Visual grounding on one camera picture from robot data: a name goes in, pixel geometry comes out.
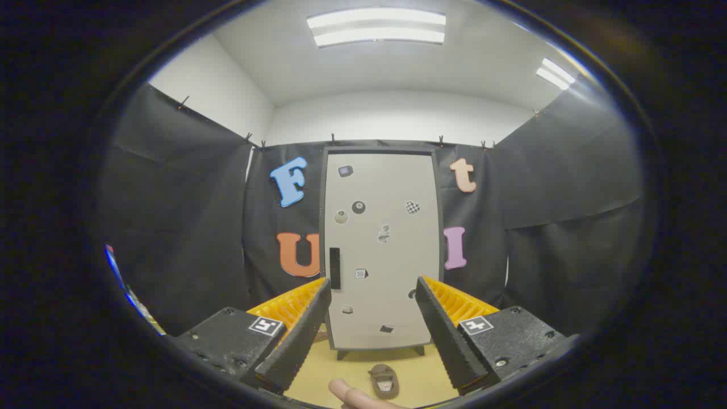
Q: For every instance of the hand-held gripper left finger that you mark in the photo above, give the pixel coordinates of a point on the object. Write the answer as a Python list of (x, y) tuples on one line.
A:
[(295, 341)]

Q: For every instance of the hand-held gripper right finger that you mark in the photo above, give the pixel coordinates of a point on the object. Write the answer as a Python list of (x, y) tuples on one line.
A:
[(448, 341)]

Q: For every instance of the brown fuzzy slipper shoe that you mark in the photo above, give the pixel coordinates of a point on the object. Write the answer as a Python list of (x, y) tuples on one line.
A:
[(384, 383)]

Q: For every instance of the dark grey shoe cabinet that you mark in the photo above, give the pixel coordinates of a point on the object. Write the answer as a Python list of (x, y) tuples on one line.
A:
[(380, 149)]

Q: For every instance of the black backdrop cloth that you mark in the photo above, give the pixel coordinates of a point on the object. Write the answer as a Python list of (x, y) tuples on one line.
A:
[(187, 227)]

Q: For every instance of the blue printed board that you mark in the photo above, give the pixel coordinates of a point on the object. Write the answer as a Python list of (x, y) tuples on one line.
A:
[(115, 267)]

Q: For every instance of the small ceiling light panel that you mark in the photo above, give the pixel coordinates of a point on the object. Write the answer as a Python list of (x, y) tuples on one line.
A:
[(555, 74)]

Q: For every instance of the long ceiling light panel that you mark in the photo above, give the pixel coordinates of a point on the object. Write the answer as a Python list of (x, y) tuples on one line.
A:
[(376, 27)]

